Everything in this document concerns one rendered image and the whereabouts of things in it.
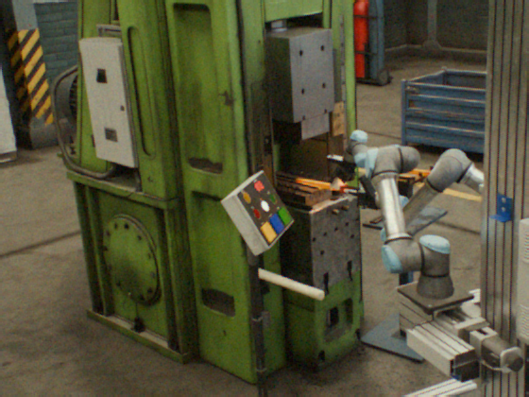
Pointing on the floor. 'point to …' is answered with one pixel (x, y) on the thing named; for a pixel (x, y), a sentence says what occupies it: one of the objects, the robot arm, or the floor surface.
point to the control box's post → (256, 321)
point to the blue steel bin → (445, 110)
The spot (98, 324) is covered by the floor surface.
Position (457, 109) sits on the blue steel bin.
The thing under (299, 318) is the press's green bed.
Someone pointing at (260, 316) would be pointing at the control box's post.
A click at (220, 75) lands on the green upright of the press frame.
